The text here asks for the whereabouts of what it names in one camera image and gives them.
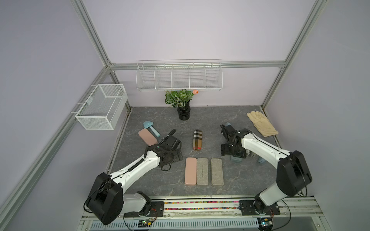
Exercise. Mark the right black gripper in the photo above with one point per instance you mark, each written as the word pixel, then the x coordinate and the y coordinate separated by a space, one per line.
pixel 224 150

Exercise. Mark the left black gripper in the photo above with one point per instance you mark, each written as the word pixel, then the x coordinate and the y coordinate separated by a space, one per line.
pixel 178 156

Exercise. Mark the pink hard glasses case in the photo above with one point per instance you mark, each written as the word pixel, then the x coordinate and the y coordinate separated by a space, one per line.
pixel 147 137

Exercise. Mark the blue case orange lining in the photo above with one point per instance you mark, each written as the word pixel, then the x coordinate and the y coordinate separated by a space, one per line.
pixel 261 160

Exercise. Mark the plaid beige glasses case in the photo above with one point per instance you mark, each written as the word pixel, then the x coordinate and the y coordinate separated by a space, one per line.
pixel 197 140

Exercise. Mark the grey case mint lining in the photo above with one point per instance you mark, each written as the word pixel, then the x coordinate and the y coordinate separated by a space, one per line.
pixel 217 172

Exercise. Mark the pink case black sunglasses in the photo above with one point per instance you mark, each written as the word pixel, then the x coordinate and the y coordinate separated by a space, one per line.
pixel 191 171

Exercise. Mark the mint case blue glasses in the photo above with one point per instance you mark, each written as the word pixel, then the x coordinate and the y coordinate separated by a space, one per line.
pixel 236 159

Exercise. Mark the grey mint case red sunglasses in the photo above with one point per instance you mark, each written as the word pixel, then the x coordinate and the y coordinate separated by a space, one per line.
pixel 202 171

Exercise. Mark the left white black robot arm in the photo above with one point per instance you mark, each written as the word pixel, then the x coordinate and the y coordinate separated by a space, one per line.
pixel 108 199

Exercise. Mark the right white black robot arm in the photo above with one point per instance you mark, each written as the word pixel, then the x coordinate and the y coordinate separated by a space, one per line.
pixel 293 174

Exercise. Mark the teal plastic scraper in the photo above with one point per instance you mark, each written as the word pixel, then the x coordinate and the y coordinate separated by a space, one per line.
pixel 149 124

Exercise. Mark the beige work glove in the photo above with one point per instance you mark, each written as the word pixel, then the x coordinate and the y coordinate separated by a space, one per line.
pixel 261 122

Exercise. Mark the green plant in black vase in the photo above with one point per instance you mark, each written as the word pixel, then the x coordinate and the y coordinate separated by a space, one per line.
pixel 180 99

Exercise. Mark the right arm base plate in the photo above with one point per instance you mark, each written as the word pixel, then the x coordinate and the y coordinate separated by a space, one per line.
pixel 257 208

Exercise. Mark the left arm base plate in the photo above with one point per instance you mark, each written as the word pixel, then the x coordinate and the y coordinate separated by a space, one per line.
pixel 154 209

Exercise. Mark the white vented cable duct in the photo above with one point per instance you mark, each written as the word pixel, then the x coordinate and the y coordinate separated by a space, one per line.
pixel 174 224

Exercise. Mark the white wire mesh side basket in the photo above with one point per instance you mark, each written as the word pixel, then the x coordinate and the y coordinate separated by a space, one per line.
pixel 103 107

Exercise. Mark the long white wire shelf basket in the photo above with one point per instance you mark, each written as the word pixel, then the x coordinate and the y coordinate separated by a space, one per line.
pixel 190 74

